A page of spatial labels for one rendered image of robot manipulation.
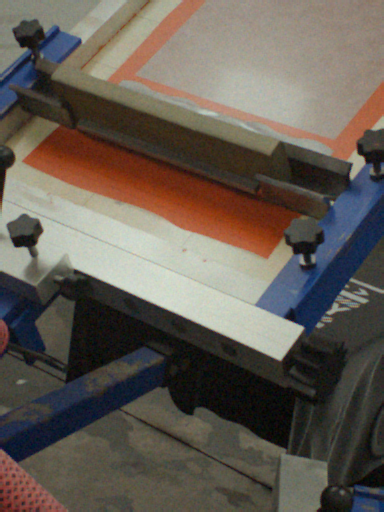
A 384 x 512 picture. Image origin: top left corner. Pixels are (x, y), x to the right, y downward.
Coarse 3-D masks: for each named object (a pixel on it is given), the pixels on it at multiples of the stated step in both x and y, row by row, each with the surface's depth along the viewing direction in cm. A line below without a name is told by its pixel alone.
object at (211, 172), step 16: (80, 128) 156; (96, 128) 154; (128, 144) 151; (144, 144) 150; (176, 160) 147; (192, 160) 147; (208, 176) 145; (224, 176) 144; (240, 176) 143; (256, 192) 142
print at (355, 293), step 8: (352, 280) 194; (360, 280) 194; (344, 288) 189; (352, 288) 190; (360, 288) 191; (368, 288) 191; (376, 288) 192; (344, 296) 186; (352, 296) 187; (360, 296) 187; (368, 296) 188; (376, 296) 189; (336, 304) 183; (344, 304) 183; (352, 304) 184; (360, 304) 184; (328, 312) 179; (336, 312) 180; (344, 312) 180; (320, 320) 176; (328, 320) 176
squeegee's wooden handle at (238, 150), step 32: (64, 96) 154; (96, 96) 149; (128, 96) 147; (128, 128) 150; (160, 128) 145; (192, 128) 141; (224, 128) 139; (224, 160) 142; (256, 160) 138; (288, 160) 139
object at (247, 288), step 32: (128, 0) 174; (96, 32) 170; (64, 64) 166; (0, 128) 160; (32, 192) 148; (64, 224) 143; (96, 224) 142; (160, 256) 137; (192, 256) 136; (224, 288) 131; (256, 288) 131; (288, 320) 128
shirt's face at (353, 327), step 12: (360, 276) 196; (372, 276) 197; (372, 300) 187; (348, 312) 180; (360, 312) 181; (372, 312) 182; (336, 324) 175; (348, 324) 176; (360, 324) 177; (372, 324) 178; (336, 336) 171; (348, 336) 172; (360, 336) 173; (372, 336) 173; (348, 348) 168
